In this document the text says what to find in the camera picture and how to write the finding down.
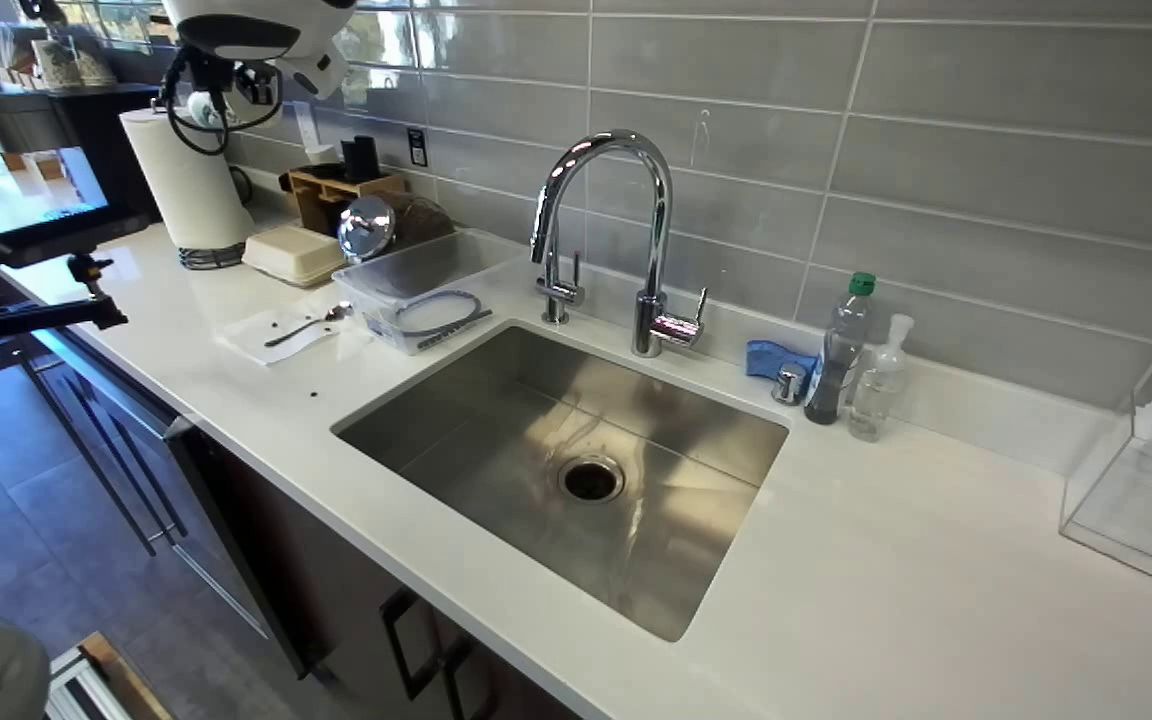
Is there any white paper towel roll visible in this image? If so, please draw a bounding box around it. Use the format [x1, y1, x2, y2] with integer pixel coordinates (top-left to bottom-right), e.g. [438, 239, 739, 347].
[118, 103, 261, 255]

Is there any small chrome faucet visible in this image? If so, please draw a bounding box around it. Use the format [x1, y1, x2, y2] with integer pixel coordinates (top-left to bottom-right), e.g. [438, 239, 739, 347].
[529, 194, 591, 327]

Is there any round sink drain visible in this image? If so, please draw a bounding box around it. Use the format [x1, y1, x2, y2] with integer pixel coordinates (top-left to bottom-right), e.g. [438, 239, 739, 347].
[554, 451, 634, 508]

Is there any blue sponge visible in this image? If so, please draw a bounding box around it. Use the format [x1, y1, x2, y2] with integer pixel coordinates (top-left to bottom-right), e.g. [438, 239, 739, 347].
[744, 335, 825, 390]

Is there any stainless steel sink basin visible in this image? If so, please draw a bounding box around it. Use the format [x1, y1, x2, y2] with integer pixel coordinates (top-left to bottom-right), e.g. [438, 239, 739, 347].
[330, 316, 793, 646]

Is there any clear plastic storage bin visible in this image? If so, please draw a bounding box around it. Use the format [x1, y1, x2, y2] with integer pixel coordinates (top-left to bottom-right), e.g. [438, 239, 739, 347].
[332, 226, 510, 357]

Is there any tall chrome gooseneck faucet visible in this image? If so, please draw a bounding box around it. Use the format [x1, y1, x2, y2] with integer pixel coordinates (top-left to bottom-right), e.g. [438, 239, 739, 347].
[529, 124, 713, 359]

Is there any shiny silver round object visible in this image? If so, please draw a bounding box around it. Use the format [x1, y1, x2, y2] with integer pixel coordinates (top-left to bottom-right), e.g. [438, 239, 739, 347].
[336, 194, 401, 266]

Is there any plastic bottle green cap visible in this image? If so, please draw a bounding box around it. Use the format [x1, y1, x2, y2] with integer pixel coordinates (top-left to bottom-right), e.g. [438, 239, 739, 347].
[800, 266, 881, 428]

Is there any wooden knife block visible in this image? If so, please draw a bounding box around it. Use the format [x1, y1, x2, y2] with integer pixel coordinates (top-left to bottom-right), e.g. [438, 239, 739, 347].
[286, 130, 459, 253]

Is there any clear soap dispenser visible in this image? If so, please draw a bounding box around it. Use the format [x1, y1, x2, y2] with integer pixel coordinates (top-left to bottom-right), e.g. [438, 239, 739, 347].
[846, 312, 922, 445]

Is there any dark lower cabinet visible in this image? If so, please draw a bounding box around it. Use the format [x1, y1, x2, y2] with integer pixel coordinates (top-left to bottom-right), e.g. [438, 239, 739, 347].
[20, 322, 579, 720]

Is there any clear acrylic box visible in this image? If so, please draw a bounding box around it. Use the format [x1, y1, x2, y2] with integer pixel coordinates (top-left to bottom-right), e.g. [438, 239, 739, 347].
[1058, 385, 1152, 608]

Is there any black computer monitor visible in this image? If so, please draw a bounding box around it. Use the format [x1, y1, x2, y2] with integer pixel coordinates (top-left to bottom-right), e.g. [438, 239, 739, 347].
[0, 83, 159, 255]

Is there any black coiled cable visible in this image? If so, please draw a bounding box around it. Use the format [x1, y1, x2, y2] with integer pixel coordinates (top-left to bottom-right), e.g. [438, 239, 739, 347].
[394, 289, 495, 352]

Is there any black cabinet handle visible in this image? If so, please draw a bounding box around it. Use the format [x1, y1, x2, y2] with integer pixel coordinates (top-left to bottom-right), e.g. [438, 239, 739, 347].
[379, 584, 449, 703]

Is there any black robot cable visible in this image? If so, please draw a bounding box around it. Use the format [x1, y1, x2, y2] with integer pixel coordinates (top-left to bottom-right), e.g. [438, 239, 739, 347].
[157, 48, 290, 160]

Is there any black stereo camera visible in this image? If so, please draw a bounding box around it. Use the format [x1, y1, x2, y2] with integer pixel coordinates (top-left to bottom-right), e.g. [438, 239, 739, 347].
[0, 201, 159, 273]

